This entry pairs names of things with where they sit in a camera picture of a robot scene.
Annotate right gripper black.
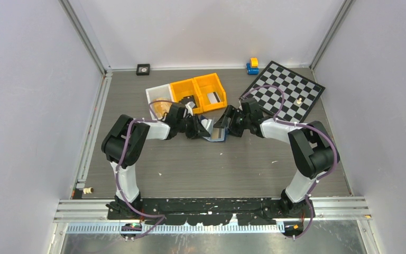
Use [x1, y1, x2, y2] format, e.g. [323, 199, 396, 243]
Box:
[214, 105, 251, 138]

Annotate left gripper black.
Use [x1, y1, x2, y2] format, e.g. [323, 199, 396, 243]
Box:
[176, 113, 210, 139]

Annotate blue leather card holder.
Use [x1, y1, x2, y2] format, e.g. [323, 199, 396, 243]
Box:
[200, 115, 228, 142]

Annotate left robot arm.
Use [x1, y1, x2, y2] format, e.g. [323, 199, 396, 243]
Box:
[101, 102, 210, 219]

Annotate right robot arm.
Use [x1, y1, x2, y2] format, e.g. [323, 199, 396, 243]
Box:
[214, 98, 339, 217]

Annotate card in orange bin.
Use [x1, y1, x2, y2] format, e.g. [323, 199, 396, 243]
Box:
[207, 92, 222, 104]

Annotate black object in bin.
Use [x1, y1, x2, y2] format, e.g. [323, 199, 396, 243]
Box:
[179, 95, 196, 107]

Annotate orange plastic bin right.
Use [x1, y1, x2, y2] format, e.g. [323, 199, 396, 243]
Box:
[194, 73, 227, 112]

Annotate orange plastic bin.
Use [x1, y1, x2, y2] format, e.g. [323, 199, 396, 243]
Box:
[194, 73, 227, 112]
[170, 78, 204, 114]

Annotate tan items in white bin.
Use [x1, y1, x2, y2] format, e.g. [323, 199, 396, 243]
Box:
[152, 98, 172, 119]

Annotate orange plastic bin left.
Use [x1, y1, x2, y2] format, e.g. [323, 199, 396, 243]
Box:
[170, 78, 204, 114]

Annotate white plastic bin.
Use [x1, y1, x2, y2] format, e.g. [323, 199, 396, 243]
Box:
[145, 84, 175, 120]

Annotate black white chessboard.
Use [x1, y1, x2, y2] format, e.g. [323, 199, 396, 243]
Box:
[239, 61, 325, 123]

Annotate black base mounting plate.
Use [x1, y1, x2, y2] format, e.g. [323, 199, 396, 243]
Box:
[106, 197, 314, 226]

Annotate small black square device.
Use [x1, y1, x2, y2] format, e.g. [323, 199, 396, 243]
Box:
[136, 63, 151, 76]

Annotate small beige spool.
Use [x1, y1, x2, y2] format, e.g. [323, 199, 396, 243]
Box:
[82, 187, 94, 195]

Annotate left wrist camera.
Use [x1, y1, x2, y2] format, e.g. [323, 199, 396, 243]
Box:
[185, 101, 196, 116]

